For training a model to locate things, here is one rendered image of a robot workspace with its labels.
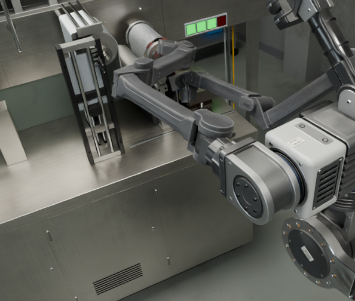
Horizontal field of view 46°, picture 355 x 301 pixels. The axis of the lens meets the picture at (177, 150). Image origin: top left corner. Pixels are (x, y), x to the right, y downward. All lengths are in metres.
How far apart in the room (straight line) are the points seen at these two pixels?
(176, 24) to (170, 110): 1.24
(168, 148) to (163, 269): 0.73
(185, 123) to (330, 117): 0.32
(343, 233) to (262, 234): 1.59
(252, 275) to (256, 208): 1.69
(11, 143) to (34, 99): 0.31
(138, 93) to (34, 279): 1.17
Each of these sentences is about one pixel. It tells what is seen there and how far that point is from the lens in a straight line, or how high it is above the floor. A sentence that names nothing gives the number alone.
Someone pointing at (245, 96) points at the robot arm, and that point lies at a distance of 1.47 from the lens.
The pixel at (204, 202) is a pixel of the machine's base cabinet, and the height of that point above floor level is 0.56.
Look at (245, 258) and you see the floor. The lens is 2.55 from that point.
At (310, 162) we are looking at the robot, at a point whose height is 1.52.
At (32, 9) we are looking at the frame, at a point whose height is 1.46.
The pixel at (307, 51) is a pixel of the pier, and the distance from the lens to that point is 4.03.
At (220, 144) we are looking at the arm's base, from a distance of 0.89.
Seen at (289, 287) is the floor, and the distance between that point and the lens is 2.46.
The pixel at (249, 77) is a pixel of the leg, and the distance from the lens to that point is 2.83.
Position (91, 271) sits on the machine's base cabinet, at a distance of 2.10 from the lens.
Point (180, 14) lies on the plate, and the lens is 2.23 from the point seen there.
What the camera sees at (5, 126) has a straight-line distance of 1.91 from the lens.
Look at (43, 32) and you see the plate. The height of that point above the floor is 1.35.
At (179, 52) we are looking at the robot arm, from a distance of 1.51.
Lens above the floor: 2.02
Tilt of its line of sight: 38 degrees down
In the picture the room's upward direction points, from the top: 7 degrees counter-clockwise
